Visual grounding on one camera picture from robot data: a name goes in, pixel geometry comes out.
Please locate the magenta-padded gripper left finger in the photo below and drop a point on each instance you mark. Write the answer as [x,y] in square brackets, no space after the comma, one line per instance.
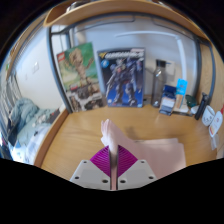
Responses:
[89,173]

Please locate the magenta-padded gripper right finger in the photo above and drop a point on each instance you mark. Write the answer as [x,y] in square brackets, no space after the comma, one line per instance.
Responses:
[136,173]

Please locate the pale pink towel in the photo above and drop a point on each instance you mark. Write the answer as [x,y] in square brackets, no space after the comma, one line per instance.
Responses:
[156,153]

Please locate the small blue box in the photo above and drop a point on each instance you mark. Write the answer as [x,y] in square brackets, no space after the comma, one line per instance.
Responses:
[167,100]

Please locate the bed with blue bedding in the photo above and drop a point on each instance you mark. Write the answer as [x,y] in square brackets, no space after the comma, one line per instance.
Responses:
[25,123]

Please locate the clear plastic cup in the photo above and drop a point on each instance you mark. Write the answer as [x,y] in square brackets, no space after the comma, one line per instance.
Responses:
[215,141]

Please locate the dark green small object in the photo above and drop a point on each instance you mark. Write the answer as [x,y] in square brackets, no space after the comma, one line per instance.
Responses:
[191,100]

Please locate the clear dark-capped water bottle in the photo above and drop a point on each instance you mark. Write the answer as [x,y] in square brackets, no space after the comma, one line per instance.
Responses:
[158,85]

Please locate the white mug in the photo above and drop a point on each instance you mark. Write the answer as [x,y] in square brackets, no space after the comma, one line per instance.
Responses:
[208,116]

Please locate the black slim bottle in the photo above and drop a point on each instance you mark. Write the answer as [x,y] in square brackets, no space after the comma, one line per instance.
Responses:
[201,106]

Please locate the white red-capped lotion bottle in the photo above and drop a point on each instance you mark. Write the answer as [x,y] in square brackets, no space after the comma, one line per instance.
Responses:
[216,124]

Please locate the light blue card packet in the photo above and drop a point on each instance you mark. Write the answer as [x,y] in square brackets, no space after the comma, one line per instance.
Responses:
[181,90]

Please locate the blue robot model kit box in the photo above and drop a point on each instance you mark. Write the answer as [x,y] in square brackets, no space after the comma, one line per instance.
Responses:
[122,76]

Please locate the green tree figure toy box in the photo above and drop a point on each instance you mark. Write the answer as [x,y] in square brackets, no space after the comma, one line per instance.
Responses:
[79,75]

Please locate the white arched desk lamp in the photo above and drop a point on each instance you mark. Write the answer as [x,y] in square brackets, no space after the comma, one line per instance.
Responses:
[160,34]

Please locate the wooden shelf unit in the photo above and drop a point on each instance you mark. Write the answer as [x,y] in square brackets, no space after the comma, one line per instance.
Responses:
[116,8]

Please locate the white wall socket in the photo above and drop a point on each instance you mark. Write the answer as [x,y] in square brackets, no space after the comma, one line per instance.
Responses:
[170,68]

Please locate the white wall switch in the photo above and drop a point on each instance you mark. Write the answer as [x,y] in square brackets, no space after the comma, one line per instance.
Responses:
[35,67]

